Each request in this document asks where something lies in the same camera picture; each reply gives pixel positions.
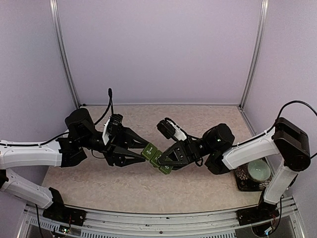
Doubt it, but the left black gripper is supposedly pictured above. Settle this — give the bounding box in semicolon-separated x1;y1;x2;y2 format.
79;124;152;167

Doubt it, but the left aluminium frame post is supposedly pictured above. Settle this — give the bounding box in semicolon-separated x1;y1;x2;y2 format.
50;0;80;109

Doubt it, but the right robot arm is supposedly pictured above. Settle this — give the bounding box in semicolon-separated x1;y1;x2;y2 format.
157;118;311;220

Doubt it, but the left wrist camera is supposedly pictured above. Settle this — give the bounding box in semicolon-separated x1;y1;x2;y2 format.
102;114;123;146

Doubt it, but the green weekly pill organizer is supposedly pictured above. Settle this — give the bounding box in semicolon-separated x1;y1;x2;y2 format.
141;143;173;175

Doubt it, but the aluminium frame post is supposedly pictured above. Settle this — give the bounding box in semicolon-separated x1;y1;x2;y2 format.
239;0;269;111
50;0;80;109

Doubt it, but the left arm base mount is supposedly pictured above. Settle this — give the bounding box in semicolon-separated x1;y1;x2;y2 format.
43;205;87;226

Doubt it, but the pale green bowl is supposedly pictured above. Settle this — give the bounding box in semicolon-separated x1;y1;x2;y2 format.
247;160;271;181

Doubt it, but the black floral square plate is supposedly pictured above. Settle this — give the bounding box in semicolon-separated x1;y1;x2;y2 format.
234;165;272;192

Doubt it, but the front aluminium rail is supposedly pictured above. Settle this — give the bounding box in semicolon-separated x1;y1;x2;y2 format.
17;199;306;238

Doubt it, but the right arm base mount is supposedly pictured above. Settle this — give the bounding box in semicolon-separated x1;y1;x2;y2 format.
236;203;280;226

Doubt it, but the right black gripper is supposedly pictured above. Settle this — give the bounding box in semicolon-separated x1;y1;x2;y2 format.
153;137;214;171

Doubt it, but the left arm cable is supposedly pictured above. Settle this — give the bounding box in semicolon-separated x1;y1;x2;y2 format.
4;88;114;147

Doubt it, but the right aluminium frame post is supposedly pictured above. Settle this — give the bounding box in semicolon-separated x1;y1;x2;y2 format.
239;0;269;111

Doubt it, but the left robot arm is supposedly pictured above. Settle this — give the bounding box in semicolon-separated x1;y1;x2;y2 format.
0;108;148;221

